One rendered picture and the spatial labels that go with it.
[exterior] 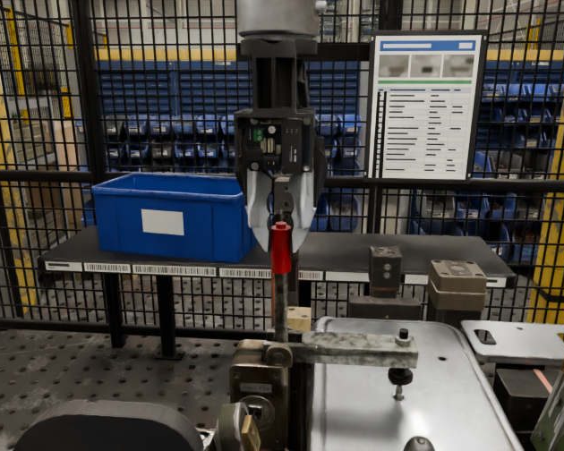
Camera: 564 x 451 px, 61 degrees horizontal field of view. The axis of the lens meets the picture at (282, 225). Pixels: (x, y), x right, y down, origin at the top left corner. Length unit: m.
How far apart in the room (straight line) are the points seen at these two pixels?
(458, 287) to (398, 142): 0.37
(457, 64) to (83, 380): 1.06
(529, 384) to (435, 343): 0.13
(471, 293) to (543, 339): 0.12
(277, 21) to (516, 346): 0.55
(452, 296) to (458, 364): 0.16
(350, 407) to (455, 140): 0.66
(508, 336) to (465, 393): 0.17
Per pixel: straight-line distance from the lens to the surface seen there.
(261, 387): 0.58
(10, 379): 1.32
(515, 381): 0.73
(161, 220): 0.94
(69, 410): 0.31
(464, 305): 0.84
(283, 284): 0.54
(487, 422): 0.61
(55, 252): 1.06
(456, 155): 1.09
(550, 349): 0.79
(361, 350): 0.56
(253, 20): 0.45
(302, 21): 0.45
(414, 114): 1.06
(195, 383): 1.16
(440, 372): 0.68
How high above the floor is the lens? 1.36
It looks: 17 degrees down
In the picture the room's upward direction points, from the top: straight up
